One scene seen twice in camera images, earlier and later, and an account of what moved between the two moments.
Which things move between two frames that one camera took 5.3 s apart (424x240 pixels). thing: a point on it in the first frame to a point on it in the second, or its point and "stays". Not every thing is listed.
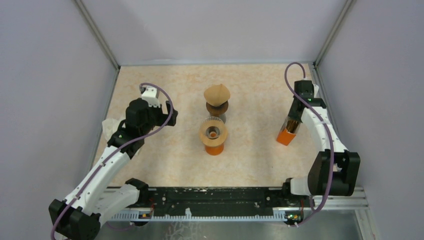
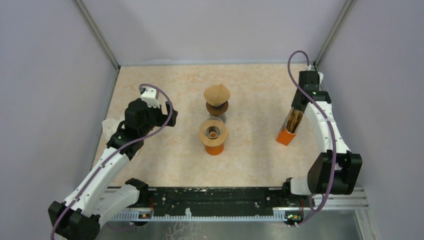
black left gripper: (163, 117) stays
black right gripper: (291, 114) to (294, 103)
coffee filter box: (288, 131) stays
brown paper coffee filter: (216, 95) stays
